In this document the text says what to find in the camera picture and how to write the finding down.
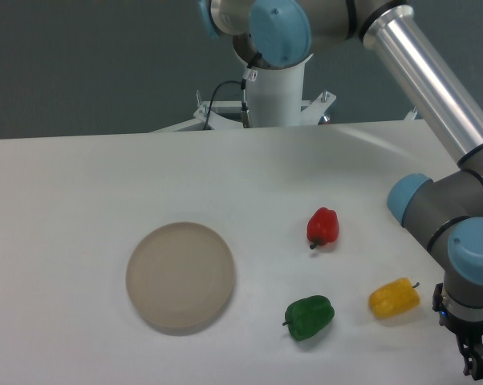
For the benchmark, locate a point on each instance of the yellow bell pepper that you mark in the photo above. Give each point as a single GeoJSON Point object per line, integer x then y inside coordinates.
{"type": "Point", "coordinates": [393, 298]}

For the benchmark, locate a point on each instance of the beige round plate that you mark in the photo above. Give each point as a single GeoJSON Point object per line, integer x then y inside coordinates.
{"type": "Point", "coordinates": [180, 277]}

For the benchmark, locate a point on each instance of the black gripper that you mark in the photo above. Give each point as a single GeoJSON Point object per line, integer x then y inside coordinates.
{"type": "Point", "coordinates": [467, 324]}

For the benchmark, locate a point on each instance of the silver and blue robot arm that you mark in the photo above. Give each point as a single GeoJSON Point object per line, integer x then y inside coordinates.
{"type": "Point", "coordinates": [445, 216]}

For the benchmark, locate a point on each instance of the green bell pepper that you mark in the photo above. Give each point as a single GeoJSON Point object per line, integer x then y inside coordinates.
{"type": "Point", "coordinates": [306, 317]}

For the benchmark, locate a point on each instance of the red bell pepper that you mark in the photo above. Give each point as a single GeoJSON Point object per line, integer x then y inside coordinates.
{"type": "Point", "coordinates": [322, 228]}

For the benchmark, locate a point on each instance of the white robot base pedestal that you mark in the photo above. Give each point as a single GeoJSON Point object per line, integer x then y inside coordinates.
{"type": "Point", "coordinates": [262, 98]}

